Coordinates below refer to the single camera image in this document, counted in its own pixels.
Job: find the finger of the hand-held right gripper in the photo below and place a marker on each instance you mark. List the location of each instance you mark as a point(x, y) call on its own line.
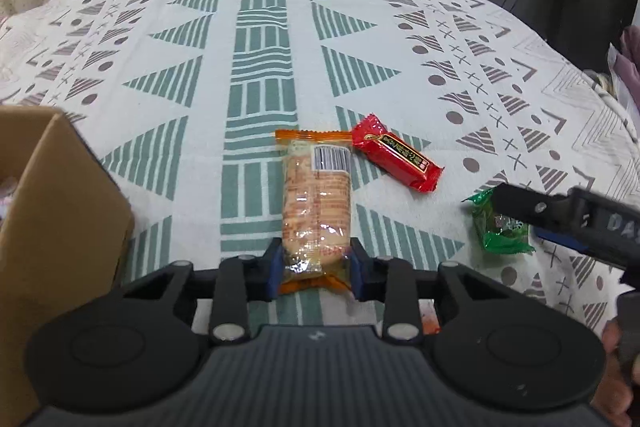
point(555, 238)
point(530, 207)

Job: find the large cardboard box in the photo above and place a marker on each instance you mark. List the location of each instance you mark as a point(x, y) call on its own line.
point(65, 217)

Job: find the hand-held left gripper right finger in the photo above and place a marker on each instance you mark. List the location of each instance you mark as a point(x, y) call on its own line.
point(357, 272)

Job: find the green snack packet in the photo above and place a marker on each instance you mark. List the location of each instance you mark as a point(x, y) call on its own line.
point(492, 239)

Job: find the patterned bedspread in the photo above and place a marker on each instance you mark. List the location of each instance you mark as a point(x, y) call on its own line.
point(200, 32)

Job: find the small orange snack packet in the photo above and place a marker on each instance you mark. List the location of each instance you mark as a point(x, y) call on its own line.
point(431, 324)

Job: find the person's right hand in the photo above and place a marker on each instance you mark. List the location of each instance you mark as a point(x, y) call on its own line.
point(612, 387)

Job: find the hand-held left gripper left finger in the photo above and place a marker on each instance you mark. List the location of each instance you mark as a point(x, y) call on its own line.
point(276, 272)

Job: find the red snack packet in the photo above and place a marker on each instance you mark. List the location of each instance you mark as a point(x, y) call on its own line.
point(395, 154)

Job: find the mauve cloth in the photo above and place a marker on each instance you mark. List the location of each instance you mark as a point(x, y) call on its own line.
point(631, 67)

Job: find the orange cracker packet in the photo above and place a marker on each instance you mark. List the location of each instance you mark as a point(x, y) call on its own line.
point(315, 192)

